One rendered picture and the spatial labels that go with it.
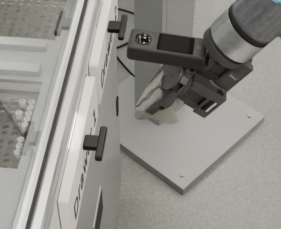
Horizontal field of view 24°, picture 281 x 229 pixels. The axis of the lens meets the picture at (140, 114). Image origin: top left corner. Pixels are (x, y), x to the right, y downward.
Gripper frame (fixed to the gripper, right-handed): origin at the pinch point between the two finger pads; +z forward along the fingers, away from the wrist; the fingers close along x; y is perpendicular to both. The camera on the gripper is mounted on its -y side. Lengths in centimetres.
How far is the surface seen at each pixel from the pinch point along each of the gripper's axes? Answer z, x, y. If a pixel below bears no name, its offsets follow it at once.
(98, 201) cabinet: 46, 16, 19
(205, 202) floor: 72, 55, 71
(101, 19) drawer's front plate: 11.4, 30.7, -4.5
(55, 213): 12.2, -16.2, -4.8
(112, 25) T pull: 11.6, 31.3, -1.9
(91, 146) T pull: 11.3, -1.2, -1.4
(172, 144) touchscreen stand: 76, 76, 59
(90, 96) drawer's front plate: 10.8, 8.9, -3.8
